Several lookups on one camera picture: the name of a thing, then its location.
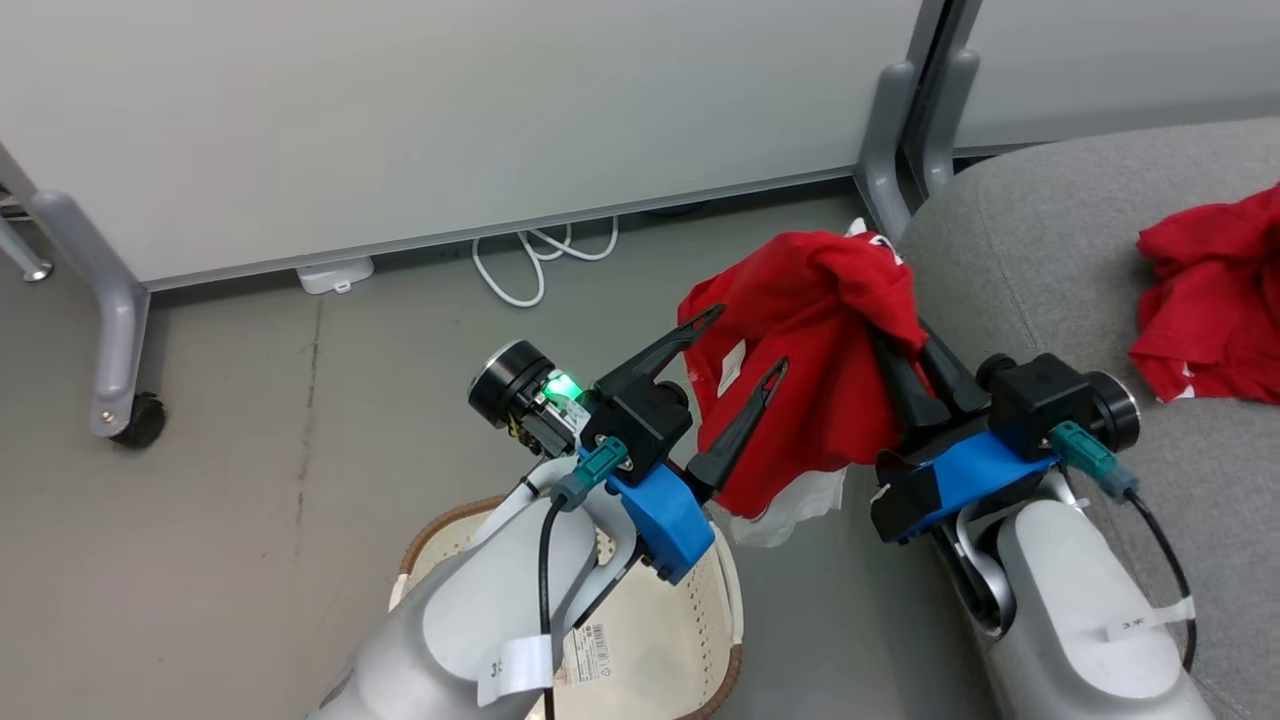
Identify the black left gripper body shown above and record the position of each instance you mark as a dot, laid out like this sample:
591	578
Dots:
510	385

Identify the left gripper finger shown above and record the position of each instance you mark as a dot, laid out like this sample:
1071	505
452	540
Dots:
650	358
730	440

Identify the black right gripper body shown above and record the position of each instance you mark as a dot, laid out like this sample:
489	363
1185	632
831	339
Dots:
1115	410

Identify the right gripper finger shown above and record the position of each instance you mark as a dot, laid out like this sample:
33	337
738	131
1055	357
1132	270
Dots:
955	385
915	400

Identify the plain red garment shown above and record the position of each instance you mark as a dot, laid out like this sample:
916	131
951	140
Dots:
1210	300

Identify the red garment with white stripes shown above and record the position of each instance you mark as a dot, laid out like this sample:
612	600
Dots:
800	300

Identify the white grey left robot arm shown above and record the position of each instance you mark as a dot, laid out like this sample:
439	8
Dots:
480	620

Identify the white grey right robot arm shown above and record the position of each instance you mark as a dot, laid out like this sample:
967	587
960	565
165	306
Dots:
1060	600

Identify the beige perforated plastic laundry basket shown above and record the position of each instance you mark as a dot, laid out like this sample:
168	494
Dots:
660	640

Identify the grey fabric sofa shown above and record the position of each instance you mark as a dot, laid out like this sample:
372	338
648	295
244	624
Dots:
1050	250

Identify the white power adapter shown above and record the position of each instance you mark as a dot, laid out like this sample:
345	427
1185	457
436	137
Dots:
335	273

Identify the white barcode label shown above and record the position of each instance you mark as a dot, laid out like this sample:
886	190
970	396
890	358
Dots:
587	652

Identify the wide white partition panel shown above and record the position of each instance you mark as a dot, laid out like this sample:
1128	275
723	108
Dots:
400	100

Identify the narrow white partition panel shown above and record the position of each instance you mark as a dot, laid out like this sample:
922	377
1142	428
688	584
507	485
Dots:
1100	60

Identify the grey partition leg with caster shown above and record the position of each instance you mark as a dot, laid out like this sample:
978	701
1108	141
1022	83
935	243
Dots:
115	320

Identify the thin grey partition leg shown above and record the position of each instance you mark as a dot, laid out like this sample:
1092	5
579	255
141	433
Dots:
25	255

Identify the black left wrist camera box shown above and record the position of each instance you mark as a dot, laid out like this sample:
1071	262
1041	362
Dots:
645	435

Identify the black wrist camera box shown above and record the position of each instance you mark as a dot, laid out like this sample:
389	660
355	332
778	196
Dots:
645	435
1035	420

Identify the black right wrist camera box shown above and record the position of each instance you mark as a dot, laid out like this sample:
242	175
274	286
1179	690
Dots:
1035	420

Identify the blue right camera mount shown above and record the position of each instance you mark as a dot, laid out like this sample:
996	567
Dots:
970	470

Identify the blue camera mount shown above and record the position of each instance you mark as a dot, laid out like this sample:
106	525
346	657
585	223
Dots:
970	470
660	520

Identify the blue left camera mount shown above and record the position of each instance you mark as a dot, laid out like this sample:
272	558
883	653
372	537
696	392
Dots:
660	520

